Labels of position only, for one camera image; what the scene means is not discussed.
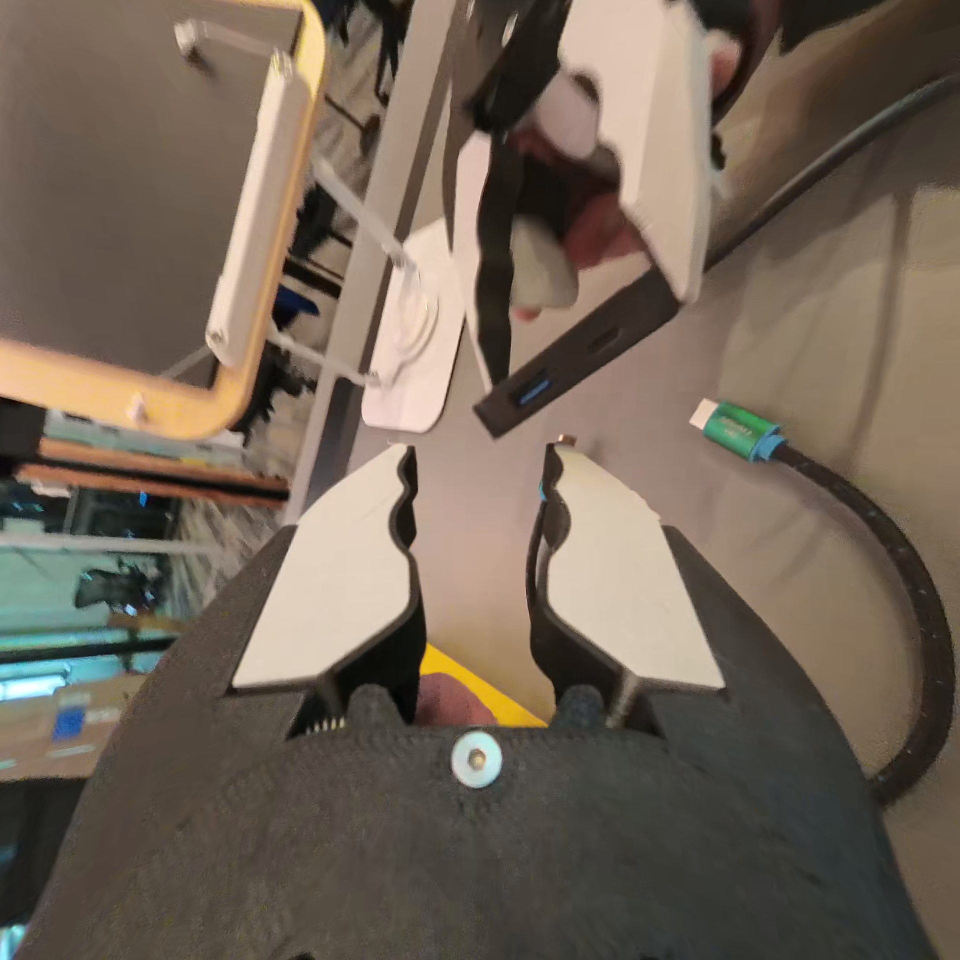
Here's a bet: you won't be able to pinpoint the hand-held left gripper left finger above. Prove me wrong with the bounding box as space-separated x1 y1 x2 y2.
231 442 427 723

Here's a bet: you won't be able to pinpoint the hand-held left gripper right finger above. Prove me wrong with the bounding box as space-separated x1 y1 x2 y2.
526 442 726 726

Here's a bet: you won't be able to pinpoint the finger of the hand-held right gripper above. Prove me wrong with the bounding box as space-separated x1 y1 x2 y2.
561 0 715 306
448 131 528 393

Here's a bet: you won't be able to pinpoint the thin black hub cable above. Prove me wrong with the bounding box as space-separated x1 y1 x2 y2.
703 73 960 273

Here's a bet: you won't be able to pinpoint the braided HDMI cable green plugs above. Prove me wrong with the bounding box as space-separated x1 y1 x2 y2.
688 397 958 810

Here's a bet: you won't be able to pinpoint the person's right forearm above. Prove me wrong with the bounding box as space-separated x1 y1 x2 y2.
776 0 886 55

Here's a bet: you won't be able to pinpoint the yellow plastic bin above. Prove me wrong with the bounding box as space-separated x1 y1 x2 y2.
418 641 549 729

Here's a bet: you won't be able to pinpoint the wood-edged desk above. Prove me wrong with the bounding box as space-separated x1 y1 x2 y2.
15 438 290 504

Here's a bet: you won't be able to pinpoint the wooden book stand white base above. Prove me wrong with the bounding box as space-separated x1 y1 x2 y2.
0 0 468 444

